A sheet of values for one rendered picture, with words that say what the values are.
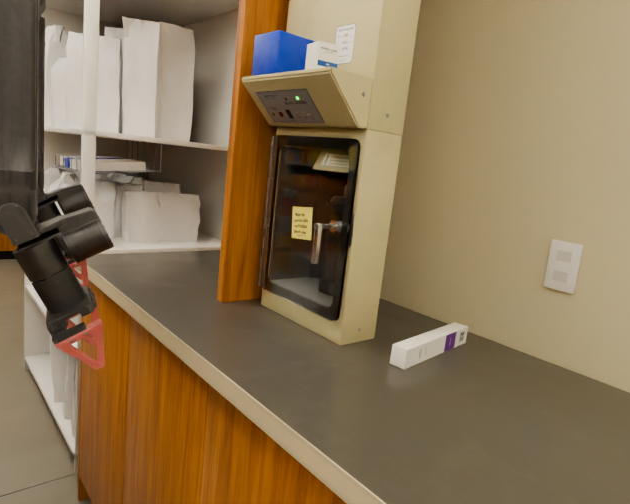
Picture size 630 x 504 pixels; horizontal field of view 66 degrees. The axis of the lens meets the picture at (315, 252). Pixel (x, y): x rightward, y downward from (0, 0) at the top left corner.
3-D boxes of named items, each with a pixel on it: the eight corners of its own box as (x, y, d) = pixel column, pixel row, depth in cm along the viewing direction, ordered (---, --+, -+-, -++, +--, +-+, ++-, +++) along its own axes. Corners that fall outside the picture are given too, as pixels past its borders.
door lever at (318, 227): (333, 264, 106) (325, 261, 108) (338, 221, 105) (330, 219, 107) (314, 265, 103) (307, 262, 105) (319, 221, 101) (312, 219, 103)
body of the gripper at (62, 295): (92, 294, 81) (70, 255, 78) (96, 313, 72) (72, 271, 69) (52, 312, 78) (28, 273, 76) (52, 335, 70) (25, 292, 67)
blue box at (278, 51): (285, 84, 118) (289, 45, 117) (311, 82, 111) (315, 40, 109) (250, 76, 112) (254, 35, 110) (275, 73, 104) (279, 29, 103)
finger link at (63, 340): (118, 344, 79) (91, 296, 76) (124, 362, 73) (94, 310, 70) (77, 365, 77) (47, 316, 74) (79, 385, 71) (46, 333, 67)
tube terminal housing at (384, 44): (328, 295, 147) (360, 27, 134) (412, 330, 123) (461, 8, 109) (260, 304, 131) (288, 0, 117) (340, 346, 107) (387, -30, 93)
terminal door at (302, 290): (262, 287, 129) (277, 134, 122) (338, 323, 107) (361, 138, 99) (260, 287, 129) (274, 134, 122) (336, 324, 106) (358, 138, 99)
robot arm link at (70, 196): (17, 178, 108) (14, 182, 101) (69, 160, 112) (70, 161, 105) (45, 226, 113) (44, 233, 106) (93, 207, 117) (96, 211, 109)
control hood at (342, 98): (276, 126, 123) (280, 86, 121) (367, 129, 99) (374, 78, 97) (237, 120, 115) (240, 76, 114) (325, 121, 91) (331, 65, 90)
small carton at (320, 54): (324, 78, 104) (327, 49, 103) (336, 76, 100) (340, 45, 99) (304, 74, 102) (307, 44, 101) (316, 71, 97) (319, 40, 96)
